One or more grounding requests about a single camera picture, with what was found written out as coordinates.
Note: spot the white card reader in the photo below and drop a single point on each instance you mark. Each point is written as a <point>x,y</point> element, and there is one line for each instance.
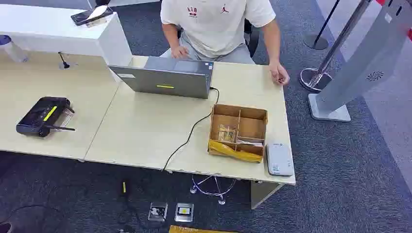
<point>279,159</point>

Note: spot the wooden card box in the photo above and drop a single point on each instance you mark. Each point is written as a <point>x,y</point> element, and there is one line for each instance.
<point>251,125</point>

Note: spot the person's right hand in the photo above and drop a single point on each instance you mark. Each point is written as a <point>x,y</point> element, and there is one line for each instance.
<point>179,52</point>

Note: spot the clear plastic bottle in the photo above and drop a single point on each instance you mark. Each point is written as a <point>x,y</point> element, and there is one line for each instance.
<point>13,49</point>

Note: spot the person's left hand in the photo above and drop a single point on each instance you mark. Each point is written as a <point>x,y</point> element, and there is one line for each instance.
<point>279,74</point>

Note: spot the chrome stool base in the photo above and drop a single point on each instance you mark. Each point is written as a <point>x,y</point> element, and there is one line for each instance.
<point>212,189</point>

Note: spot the clear sleeved card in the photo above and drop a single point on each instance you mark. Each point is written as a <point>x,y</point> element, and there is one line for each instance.
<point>227,133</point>

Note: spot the chrome barrier post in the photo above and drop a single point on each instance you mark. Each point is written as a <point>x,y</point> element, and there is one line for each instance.
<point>325,61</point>

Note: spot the white partition cabinet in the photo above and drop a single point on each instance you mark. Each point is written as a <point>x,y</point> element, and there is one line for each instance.
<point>51,30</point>

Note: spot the flat card in box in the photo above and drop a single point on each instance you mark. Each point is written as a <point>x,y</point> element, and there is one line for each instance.
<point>251,142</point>

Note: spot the person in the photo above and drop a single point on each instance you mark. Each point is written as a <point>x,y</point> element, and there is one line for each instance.
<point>212,29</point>

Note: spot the silver floor socket yellow label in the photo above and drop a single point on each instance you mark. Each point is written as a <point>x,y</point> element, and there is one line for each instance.
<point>184,212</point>

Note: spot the person's hand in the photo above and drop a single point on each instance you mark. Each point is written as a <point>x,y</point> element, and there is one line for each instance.
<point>179,52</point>
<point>279,74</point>

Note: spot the grey kiosk stand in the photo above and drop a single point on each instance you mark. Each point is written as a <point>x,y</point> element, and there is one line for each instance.
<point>363,64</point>

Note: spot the yellow cardboard piece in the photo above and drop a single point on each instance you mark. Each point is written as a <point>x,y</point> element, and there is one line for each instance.
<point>193,229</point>

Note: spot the white desk leg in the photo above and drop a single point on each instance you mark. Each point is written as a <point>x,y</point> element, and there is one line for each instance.
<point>264,194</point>

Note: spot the black remote controller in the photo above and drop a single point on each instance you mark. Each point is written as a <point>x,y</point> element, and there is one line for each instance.
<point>42,115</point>

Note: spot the grey laptop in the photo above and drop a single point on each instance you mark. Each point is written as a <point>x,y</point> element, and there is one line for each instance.
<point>167,82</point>

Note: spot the yellow tape strip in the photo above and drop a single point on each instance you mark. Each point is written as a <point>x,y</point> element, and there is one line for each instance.
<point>233,152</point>

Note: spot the black smartphone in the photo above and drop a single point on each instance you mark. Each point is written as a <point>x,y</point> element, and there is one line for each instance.
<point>84,16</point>

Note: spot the black barrier post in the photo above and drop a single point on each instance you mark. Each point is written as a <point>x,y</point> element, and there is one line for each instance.
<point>320,37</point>

